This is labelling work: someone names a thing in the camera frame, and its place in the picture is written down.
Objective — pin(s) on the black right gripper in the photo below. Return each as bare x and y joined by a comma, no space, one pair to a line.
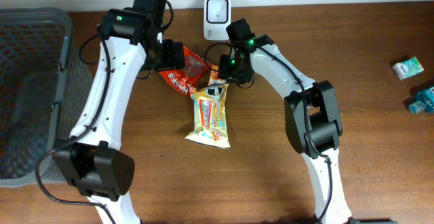
225,71

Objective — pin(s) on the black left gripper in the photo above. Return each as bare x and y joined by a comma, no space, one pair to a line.
173,57

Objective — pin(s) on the orange tissue pack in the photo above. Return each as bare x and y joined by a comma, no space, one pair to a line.
214,79

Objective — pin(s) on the red snack bag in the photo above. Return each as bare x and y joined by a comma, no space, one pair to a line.
182,79

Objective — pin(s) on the yellow snack bag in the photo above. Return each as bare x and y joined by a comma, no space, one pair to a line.
210,126

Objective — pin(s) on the green tissue pack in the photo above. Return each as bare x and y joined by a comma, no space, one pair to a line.
408,68

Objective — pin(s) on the teal mouthwash bottle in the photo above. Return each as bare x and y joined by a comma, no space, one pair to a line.
423,102

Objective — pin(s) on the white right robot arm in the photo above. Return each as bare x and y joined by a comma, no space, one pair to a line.
312,118

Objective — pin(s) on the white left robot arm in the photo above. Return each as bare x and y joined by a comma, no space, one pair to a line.
130,42

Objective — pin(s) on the white barcode scanner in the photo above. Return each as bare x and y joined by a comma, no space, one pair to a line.
216,17

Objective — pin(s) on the grey plastic lattice basket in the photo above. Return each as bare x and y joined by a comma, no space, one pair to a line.
44,88

